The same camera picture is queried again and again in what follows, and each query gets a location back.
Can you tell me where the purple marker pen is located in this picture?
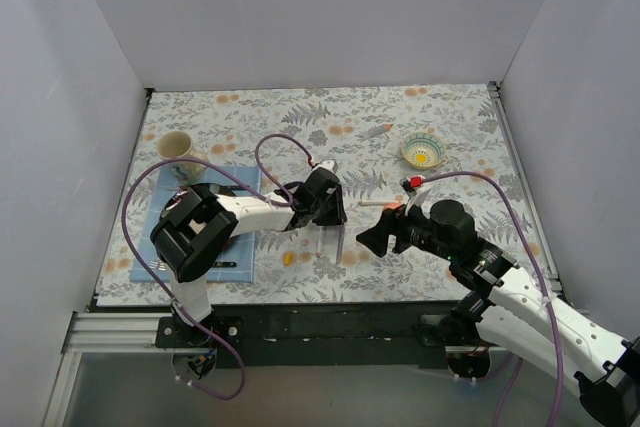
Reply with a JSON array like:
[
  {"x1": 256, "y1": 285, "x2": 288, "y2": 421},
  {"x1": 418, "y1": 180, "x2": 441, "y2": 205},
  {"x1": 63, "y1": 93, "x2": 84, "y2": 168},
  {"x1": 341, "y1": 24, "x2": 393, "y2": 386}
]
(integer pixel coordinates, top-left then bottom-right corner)
[{"x1": 335, "y1": 224, "x2": 345, "y2": 265}]

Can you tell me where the white pink marker pen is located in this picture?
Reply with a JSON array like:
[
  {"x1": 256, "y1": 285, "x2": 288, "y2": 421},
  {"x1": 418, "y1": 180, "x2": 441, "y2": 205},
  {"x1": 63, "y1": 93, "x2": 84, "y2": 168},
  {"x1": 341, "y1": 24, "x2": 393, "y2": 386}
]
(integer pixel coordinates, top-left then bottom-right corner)
[{"x1": 315, "y1": 226, "x2": 326, "y2": 258}]

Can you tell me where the yellow pen cap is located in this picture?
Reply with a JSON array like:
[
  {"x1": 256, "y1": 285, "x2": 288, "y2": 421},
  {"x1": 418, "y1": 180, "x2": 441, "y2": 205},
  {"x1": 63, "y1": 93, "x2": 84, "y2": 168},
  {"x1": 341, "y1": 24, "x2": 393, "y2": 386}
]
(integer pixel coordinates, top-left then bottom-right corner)
[{"x1": 283, "y1": 251, "x2": 294, "y2": 266}]

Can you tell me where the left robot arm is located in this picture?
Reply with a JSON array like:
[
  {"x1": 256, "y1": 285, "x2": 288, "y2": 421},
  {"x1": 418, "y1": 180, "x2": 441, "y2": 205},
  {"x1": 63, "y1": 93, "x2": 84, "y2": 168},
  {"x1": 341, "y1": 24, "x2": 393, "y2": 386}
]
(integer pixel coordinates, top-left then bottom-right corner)
[{"x1": 150, "y1": 161, "x2": 347, "y2": 347}]

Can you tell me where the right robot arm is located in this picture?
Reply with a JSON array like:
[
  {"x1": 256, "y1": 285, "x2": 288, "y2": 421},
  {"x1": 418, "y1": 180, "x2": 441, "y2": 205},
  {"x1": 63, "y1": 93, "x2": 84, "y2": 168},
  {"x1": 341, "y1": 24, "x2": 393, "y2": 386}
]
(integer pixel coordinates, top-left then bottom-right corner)
[{"x1": 356, "y1": 200, "x2": 639, "y2": 426}]

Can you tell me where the grey orange marker pen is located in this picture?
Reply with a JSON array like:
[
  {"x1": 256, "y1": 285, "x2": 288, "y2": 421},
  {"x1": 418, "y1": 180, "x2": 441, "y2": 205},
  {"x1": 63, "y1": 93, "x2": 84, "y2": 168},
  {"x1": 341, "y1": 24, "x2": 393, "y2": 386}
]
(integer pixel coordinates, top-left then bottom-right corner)
[{"x1": 361, "y1": 123, "x2": 393, "y2": 140}]

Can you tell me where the yellow patterned bowl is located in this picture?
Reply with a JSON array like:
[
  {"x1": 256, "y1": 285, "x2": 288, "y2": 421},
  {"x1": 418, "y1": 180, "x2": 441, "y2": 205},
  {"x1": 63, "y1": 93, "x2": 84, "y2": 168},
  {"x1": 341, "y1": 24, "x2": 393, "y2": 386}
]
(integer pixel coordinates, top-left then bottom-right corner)
[{"x1": 400, "y1": 132, "x2": 446, "y2": 170}]

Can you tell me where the floral tablecloth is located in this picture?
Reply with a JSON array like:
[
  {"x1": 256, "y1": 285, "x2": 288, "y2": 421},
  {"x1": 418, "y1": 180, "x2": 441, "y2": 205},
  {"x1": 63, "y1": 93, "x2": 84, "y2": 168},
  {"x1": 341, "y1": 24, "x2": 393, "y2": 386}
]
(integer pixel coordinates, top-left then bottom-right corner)
[{"x1": 94, "y1": 82, "x2": 559, "y2": 307}]

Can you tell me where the blue checked cloth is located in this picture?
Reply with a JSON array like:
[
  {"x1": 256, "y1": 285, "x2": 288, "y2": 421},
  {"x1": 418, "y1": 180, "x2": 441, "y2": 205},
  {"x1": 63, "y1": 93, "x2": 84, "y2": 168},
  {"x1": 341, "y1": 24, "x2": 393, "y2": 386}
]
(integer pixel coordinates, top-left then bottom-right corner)
[{"x1": 137, "y1": 165, "x2": 262, "y2": 283}]

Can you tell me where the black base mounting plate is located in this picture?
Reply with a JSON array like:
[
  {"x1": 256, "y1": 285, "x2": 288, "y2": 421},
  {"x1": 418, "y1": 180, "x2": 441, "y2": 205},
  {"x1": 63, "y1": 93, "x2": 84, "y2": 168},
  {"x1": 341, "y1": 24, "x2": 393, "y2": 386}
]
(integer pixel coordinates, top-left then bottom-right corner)
[{"x1": 154, "y1": 302, "x2": 516, "y2": 372}]

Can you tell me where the beige ceramic mug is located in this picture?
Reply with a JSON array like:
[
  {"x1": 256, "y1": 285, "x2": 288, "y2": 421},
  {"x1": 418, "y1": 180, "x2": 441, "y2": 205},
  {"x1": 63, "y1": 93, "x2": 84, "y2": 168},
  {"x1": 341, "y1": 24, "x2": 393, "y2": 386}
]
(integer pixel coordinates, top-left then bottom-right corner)
[{"x1": 156, "y1": 131, "x2": 208, "y2": 185}]

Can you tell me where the silver fork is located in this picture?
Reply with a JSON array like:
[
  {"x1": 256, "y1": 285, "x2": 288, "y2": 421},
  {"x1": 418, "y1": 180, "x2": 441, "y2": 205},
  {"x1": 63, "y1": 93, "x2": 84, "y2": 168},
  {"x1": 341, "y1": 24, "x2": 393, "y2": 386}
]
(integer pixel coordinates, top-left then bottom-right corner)
[{"x1": 149, "y1": 260, "x2": 166, "y2": 270}]

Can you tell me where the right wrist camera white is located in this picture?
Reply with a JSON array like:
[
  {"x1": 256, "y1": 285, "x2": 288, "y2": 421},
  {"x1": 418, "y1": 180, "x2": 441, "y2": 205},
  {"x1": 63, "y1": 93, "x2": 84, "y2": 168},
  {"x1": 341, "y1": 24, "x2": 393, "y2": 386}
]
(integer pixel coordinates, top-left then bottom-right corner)
[{"x1": 400, "y1": 175, "x2": 431, "y2": 216}]

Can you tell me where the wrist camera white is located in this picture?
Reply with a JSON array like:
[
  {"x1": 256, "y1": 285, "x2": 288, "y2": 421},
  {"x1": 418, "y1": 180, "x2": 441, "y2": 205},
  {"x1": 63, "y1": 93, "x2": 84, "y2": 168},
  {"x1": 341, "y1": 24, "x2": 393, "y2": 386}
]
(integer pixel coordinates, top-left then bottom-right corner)
[
  {"x1": 313, "y1": 160, "x2": 338, "y2": 174},
  {"x1": 400, "y1": 175, "x2": 431, "y2": 216}
]

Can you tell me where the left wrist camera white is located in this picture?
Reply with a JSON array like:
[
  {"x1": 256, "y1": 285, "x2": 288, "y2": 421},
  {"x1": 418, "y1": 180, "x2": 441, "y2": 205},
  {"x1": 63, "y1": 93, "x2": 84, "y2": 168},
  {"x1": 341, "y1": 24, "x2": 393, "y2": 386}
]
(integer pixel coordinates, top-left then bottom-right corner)
[{"x1": 313, "y1": 160, "x2": 338, "y2": 174}]

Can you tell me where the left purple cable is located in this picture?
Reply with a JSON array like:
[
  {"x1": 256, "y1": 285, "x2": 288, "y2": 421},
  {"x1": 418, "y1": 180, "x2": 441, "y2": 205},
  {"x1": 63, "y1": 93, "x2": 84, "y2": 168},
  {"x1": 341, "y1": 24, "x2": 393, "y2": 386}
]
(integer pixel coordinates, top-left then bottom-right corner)
[{"x1": 121, "y1": 134, "x2": 316, "y2": 401}]

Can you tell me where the purple cable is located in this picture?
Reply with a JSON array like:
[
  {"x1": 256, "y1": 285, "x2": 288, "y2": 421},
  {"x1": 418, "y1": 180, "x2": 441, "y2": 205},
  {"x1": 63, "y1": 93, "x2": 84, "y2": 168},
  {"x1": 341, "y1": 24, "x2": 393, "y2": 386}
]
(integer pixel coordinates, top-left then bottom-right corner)
[
  {"x1": 121, "y1": 134, "x2": 316, "y2": 401},
  {"x1": 449, "y1": 346, "x2": 524, "y2": 427},
  {"x1": 414, "y1": 170, "x2": 566, "y2": 427}
]

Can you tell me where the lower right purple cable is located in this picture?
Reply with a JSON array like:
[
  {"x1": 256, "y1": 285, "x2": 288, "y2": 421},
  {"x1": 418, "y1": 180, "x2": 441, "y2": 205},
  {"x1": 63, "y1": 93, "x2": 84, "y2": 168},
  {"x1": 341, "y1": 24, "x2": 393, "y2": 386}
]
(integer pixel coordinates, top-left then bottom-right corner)
[{"x1": 449, "y1": 346, "x2": 524, "y2": 427}]

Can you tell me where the aluminium frame rail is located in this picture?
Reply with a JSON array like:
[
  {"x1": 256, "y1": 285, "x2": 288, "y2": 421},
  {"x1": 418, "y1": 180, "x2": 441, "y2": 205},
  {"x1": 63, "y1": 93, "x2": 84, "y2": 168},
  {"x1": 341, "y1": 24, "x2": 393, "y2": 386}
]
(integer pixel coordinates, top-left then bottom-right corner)
[{"x1": 42, "y1": 312, "x2": 164, "y2": 426}]

